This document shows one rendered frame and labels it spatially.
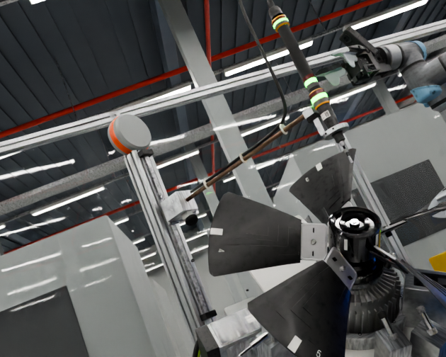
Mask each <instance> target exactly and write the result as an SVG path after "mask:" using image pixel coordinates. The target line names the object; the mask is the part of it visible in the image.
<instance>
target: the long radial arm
mask: <svg viewBox="0 0 446 357"><path fill-rule="evenodd" d="M208 327H209V329H210V331H211V333H212V335H213V337H214V338H215V341H216V342H217V344H218V346H219V350H220V355H221V357H237V356H238V355H239V354H240V353H241V352H242V351H244V350H245V349H247V348H248V347H249V344H250V343H251V342H252V341H253V340H255V339H256V335H257V334H258V333H260V332H261V331H262V327H261V324H260V323H259V322H258V321H257V320H256V319H255V318H254V316H253V315H252V314H251V313H250V312H249V311H248V308H246V309H243V310H241V311H238V312H236V313H234V314H231V315H229V316H227V317H224V318H221V319H219V320H217V321H215V322H212V323H210V324H208ZM242 357H258V351H257V347H256V348H255V349H254V350H250V351H248V352H247V353H246V354H244V355H243V356H242Z"/></svg>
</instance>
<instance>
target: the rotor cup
mask: <svg viewBox="0 0 446 357"><path fill-rule="evenodd" d="M354 219H355V220H358V221H359V224H358V225H352V224H350V221H351V220H354ZM377 234H378V244H377V247H379V248H380V246H381V234H382V222H381V220H380V218H379V216H378V215H377V214H376V213H375V212H373V211H371V210H369V209H367V208H362V207H356V206H351V207H345V208H341V209H338V210H336V211H335V212H333V213H332V214H331V216H330V217H329V219H328V247H327V253H328V252H329V250H330V249H331V247H332V246H334V247H335V248H337V250H339V252H340V253H341V254H342V255H343V257H344V258H345V259H346V260H347V262H348V263H349V264H350V265H351V266H352V267H353V269H354V270H355V271H356V273H357V278H356V280H355V282H354V283H366V282H370V281H373V280H374V279H376V278H378V277H379V276H380V275H381V274H382V272H383V271H384V267H383V265H384V262H383V261H381V260H380V259H378V258H377V257H376V256H374V255H373V254H371V253H370V251H373V252H374V253H376V254H379V255H380V256H383V255H382V254H381V253H380V252H379V251H378V250H376V249H375V248H374V246H375V244H376V235H377ZM344 239H347V240H348V250H344ZM383 257H384V256H383Z"/></svg>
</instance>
